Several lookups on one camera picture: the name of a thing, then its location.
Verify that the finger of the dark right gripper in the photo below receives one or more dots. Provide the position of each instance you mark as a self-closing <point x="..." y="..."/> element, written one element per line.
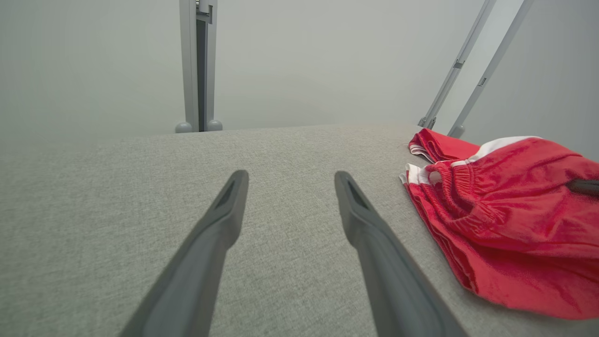
<point x="585" y="187"/>

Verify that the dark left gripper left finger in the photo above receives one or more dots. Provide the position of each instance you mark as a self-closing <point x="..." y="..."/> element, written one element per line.
<point x="196" y="267"/>

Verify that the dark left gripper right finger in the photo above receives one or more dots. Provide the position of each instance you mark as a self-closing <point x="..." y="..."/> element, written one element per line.
<point x="388" y="281"/>

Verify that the red shorts with white panels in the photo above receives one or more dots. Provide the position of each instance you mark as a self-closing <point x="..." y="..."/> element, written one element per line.
<point x="524" y="234"/>

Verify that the slim grey metal post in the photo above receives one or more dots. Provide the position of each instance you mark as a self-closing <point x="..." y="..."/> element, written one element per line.
<point x="489" y="75"/>
<point x="456" y="65"/>

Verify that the grey double partition post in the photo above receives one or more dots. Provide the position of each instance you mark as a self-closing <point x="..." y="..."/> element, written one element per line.
<point x="189" y="70"/>

